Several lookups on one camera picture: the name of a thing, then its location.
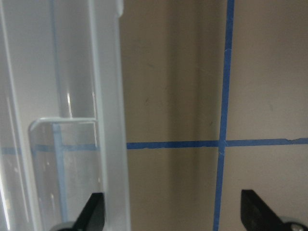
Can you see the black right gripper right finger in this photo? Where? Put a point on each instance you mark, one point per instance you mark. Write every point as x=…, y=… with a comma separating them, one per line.
x=256, y=215

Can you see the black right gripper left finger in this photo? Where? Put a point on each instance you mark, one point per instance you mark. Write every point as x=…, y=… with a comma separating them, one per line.
x=92, y=217

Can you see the clear plastic box lid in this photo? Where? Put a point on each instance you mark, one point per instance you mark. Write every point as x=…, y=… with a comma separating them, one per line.
x=62, y=128

